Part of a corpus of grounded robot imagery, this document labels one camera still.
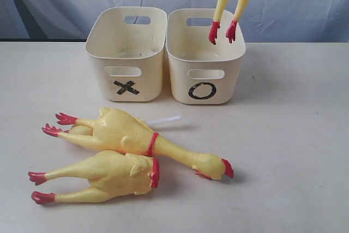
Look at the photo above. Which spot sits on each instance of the chicken head with white tube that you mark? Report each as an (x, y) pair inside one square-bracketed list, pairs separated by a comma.
[(166, 119)]

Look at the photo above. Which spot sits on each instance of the headless yellow chicken body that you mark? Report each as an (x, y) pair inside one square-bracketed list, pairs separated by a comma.
[(110, 174)]

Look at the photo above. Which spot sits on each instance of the cream bin marked O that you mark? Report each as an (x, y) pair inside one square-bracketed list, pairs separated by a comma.
[(202, 72)]

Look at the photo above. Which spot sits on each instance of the cream bin marked X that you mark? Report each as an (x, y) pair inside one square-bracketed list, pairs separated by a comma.
[(126, 48)]

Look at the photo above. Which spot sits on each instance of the blue backdrop cloth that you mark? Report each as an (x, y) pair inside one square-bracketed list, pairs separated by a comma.
[(262, 21)]

